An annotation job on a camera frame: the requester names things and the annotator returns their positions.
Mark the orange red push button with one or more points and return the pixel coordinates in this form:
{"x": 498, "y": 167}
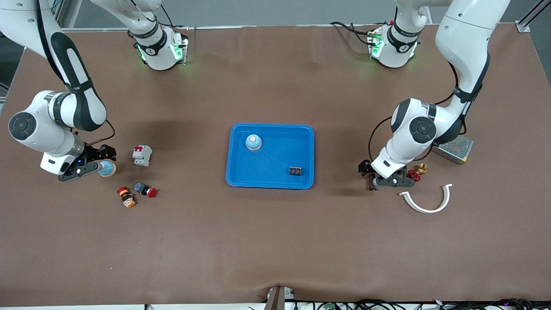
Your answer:
{"x": 126, "y": 197}

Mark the metal mesh power supply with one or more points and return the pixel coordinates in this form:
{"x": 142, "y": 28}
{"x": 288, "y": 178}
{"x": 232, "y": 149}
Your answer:
{"x": 456, "y": 150}

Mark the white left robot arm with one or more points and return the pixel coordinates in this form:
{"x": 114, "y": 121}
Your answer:
{"x": 400, "y": 150}

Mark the aluminium frame post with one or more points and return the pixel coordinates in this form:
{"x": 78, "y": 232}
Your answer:
{"x": 523, "y": 27}

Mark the red emergency stop button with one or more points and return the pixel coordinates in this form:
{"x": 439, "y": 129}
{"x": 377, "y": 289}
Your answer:
{"x": 140, "y": 187}

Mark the black terminal block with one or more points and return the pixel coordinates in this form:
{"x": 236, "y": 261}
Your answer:
{"x": 295, "y": 171}

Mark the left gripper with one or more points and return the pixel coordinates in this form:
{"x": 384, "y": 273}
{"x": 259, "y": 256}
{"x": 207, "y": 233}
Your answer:
{"x": 366, "y": 167}

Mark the white red circuit breaker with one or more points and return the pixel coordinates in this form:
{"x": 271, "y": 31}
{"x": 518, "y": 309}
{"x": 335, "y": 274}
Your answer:
{"x": 142, "y": 156}

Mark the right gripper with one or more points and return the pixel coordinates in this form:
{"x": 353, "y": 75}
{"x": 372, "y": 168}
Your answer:
{"x": 94, "y": 153}

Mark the metal table edge bracket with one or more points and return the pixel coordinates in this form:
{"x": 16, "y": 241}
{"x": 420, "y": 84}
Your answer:
{"x": 275, "y": 299}

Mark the blue plastic tray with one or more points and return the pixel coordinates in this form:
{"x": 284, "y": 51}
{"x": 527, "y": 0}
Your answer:
{"x": 271, "y": 172}

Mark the blue desk bell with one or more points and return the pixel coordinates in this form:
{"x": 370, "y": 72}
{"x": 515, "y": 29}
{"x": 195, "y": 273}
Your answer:
{"x": 253, "y": 142}
{"x": 108, "y": 169}

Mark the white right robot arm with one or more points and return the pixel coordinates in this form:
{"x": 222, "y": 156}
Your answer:
{"x": 51, "y": 125}

